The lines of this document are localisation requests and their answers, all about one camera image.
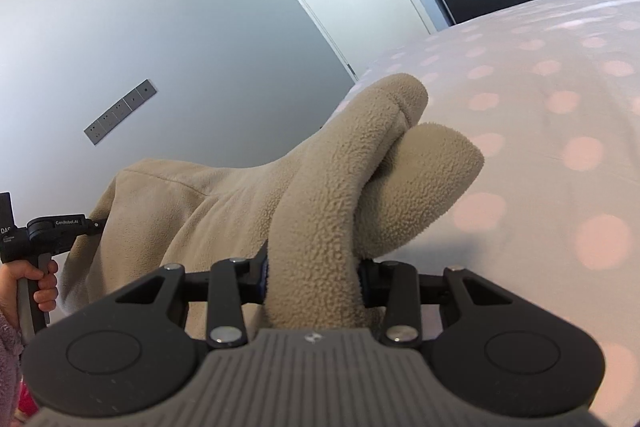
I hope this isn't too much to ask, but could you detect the person's left hand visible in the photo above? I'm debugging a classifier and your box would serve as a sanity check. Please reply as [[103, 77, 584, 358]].
[[0, 258, 60, 325]]

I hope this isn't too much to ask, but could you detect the grey wall socket panel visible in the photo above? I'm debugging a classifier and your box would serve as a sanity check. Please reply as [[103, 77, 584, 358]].
[[83, 79, 157, 146]]

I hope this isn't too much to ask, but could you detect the polka dot bed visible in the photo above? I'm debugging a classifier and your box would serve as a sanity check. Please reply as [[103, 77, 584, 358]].
[[320, 0, 640, 427]]

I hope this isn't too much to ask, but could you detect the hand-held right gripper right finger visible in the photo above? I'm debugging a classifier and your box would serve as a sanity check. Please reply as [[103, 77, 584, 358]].
[[357, 258, 516, 348]]

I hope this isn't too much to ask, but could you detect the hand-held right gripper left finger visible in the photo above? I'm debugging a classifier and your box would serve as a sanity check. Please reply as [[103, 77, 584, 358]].
[[112, 239, 272, 350]]

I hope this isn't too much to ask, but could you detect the beige fleece hoodie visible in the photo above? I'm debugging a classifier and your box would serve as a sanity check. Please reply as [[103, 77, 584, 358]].
[[60, 73, 485, 343]]

